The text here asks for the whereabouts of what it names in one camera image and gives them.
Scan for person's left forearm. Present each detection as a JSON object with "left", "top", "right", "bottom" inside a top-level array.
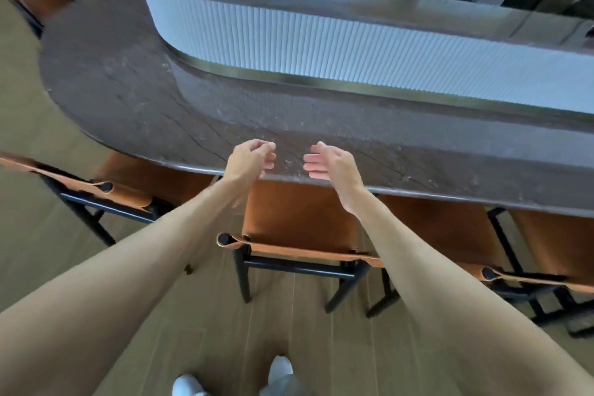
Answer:
[{"left": 0, "top": 177, "right": 247, "bottom": 396}]

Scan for person's white left shoe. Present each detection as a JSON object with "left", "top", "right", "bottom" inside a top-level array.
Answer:
[{"left": 172, "top": 373, "right": 207, "bottom": 396}]

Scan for person's right hand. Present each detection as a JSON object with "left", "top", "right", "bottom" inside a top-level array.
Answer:
[{"left": 303, "top": 140, "right": 368, "bottom": 215}]

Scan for person's grey trousers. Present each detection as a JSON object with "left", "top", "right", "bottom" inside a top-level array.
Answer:
[{"left": 259, "top": 374, "right": 307, "bottom": 396}]

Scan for person's white right shoe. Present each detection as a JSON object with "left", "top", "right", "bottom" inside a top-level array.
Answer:
[{"left": 268, "top": 355, "right": 294, "bottom": 385}]

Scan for person's left hand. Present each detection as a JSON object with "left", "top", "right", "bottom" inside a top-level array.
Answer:
[{"left": 222, "top": 139, "right": 278, "bottom": 192}]

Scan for person's right forearm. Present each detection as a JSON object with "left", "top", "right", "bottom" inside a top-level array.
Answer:
[{"left": 352, "top": 191, "right": 594, "bottom": 396}]

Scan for person's white shoe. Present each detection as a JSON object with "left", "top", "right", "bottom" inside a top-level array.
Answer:
[
  {"left": 268, "top": 355, "right": 294, "bottom": 385},
  {"left": 172, "top": 373, "right": 207, "bottom": 396}
]

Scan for dark brown table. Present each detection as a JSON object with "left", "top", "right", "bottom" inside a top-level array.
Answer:
[{"left": 39, "top": 0, "right": 594, "bottom": 220}]

